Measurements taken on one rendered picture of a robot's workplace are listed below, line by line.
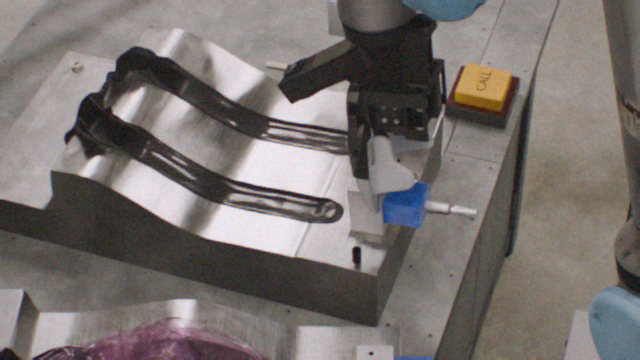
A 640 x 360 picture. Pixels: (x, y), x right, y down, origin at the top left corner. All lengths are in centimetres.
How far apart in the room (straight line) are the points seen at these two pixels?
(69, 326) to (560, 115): 168
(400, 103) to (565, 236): 138
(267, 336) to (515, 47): 61
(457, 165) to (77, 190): 46
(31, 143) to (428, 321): 52
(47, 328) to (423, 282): 42
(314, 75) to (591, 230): 141
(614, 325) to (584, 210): 176
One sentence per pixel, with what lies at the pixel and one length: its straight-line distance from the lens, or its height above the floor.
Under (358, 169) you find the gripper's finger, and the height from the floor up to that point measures 100.
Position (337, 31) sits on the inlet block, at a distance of 153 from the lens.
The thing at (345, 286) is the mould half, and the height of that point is 86.
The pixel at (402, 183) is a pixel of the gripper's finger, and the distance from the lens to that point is 123.
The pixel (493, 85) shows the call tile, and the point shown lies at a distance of 158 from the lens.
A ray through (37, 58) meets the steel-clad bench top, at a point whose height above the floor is 80.
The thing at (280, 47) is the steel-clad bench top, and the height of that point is 80.
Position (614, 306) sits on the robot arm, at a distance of 82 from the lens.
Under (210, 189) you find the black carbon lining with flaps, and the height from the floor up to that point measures 88.
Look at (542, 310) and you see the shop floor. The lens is 241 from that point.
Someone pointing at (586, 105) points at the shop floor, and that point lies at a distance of 282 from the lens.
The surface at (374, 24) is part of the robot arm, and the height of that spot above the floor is 116.
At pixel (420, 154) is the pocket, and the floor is 87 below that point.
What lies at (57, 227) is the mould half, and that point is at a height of 83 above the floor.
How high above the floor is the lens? 188
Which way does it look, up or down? 46 degrees down
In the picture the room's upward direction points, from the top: 2 degrees counter-clockwise
